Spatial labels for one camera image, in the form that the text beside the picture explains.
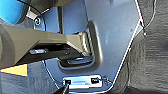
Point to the silver base bolt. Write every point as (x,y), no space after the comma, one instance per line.
(37,21)

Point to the small white box blue middle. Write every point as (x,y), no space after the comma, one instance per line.
(81,81)

